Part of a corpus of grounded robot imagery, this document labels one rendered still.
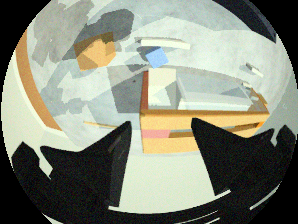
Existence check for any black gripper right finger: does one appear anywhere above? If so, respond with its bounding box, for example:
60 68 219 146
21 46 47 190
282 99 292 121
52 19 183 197
192 117 275 196

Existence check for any small light blue block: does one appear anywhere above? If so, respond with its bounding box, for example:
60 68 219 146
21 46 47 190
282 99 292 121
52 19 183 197
145 47 169 68

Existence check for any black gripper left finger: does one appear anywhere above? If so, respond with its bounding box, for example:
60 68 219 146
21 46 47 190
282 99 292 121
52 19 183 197
40 120 132 208

